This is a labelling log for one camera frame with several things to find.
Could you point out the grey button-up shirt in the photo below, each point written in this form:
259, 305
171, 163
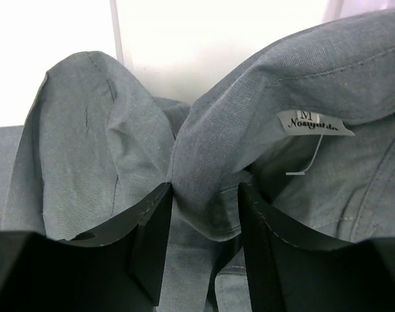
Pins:
308, 120

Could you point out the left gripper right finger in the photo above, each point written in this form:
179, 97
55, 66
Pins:
291, 267

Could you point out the silver clothes rack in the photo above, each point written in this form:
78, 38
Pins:
116, 31

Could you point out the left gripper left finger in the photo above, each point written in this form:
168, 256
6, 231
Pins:
116, 266

